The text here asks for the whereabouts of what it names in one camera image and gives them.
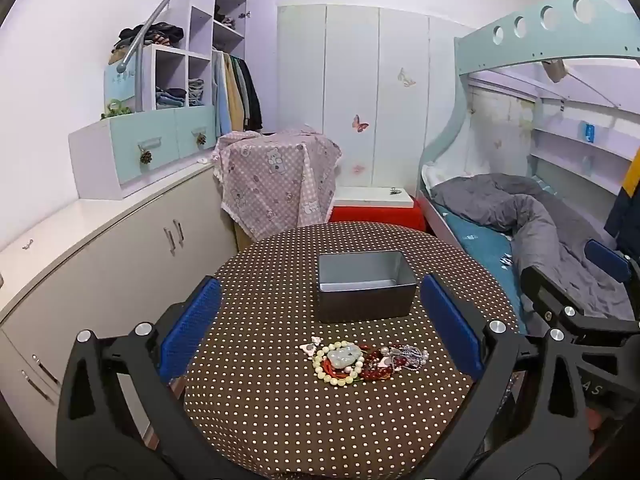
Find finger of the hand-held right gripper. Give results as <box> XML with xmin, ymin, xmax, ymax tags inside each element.
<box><xmin>584</xmin><ymin>239</ymin><xmax>640</xmax><ymax>288</ymax></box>
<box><xmin>520</xmin><ymin>265</ymin><xmax>640</xmax><ymax>343</ymax></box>

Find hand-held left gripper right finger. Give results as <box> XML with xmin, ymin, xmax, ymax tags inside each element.
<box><xmin>405</xmin><ymin>274</ymin><xmax>593</xmax><ymax>480</ymax></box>

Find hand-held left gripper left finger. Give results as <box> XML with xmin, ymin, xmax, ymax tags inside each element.
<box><xmin>56</xmin><ymin>276</ymin><xmax>236</xmax><ymax>480</ymax></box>

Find silver chain necklace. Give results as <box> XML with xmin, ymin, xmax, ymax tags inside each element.
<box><xmin>390</xmin><ymin>345</ymin><xmax>431</xmax><ymax>373</ymax></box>

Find grey metal tin box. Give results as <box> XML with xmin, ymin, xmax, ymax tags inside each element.
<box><xmin>316</xmin><ymin>250</ymin><xmax>418</xmax><ymax>324</ymax></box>

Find red bead bracelet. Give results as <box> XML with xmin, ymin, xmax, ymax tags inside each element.
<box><xmin>357</xmin><ymin>345</ymin><xmax>401</xmax><ymax>383</ymax></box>

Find pale green jade pendant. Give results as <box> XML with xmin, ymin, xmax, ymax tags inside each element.
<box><xmin>325</xmin><ymin>345</ymin><xmax>362</xmax><ymax>367</ymax></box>

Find colourful cord charm bracelet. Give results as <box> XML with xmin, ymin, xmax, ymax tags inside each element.
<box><xmin>300</xmin><ymin>337</ymin><xmax>363</xmax><ymax>383</ymax></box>

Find cream bead bracelet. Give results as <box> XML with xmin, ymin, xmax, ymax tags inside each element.
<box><xmin>312</xmin><ymin>341</ymin><xmax>368</xmax><ymax>386</ymax></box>

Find yellow and navy jacket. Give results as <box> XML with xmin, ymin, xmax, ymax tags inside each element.
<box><xmin>604</xmin><ymin>147</ymin><xmax>640</xmax><ymax>261</ymax></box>

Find grey duvet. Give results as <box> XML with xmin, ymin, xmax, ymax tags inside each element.
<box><xmin>430</xmin><ymin>174</ymin><xmax>636</xmax><ymax>321</ymax></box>

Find teal bed sheet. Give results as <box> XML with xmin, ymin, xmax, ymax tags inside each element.
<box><xmin>442</xmin><ymin>210</ymin><xmax>528</xmax><ymax>333</ymax></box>

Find cream low cabinet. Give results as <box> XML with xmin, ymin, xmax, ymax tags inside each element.
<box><xmin>0</xmin><ymin>162</ymin><xmax>238</xmax><ymax>461</ymax></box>

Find brown dotted tablecloth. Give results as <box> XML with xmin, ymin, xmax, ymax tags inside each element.
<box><xmin>182</xmin><ymin>222</ymin><xmax>526</xmax><ymax>480</ymax></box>

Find white board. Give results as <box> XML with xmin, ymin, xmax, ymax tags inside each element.
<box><xmin>332</xmin><ymin>186</ymin><xmax>416</xmax><ymax>208</ymax></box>

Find pink checked bear cloth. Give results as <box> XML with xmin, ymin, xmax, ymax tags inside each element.
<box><xmin>212</xmin><ymin>127</ymin><xmax>343</xmax><ymax>243</ymax></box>

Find teal drawer unit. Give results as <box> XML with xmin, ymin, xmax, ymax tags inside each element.
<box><xmin>68</xmin><ymin>105</ymin><xmax>218</xmax><ymax>201</ymax></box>

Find folded blue jeans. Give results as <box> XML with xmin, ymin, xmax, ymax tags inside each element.
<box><xmin>155</xmin><ymin>87</ymin><xmax>187</xmax><ymax>109</ymax></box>

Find green artificial plant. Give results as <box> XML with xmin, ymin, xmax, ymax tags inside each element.
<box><xmin>101</xmin><ymin>99</ymin><xmax>133</xmax><ymax>120</ymax></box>

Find row of hanging clothes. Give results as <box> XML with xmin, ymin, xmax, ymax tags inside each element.
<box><xmin>212</xmin><ymin>50</ymin><xmax>263</xmax><ymax>137</ymax></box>

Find white wardrobe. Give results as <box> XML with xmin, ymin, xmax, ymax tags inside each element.
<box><xmin>276</xmin><ymin>4</ymin><xmax>476</xmax><ymax>196</ymax></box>

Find pile of dark clothes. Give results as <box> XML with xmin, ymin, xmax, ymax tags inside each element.
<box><xmin>111</xmin><ymin>22</ymin><xmax>186</xmax><ymax>53</ymax></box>

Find lilac shelf unit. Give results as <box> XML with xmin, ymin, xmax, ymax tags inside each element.
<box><xmin>104</xmin><ymin>0</ymin><xmax>276</xmax><ymax>133</ymax></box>

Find grey metal handrail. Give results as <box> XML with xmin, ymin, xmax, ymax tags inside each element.
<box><xmin>116</xmin><ymin>0</ymin><xmax>253</xmax><ymax>73</ymax></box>

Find pale green bunk bed frame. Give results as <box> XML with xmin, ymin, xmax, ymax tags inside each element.
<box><xmin>417</xmin><ymin>0</ymin><xmax>640</xmax><ymax>336</ymax></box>

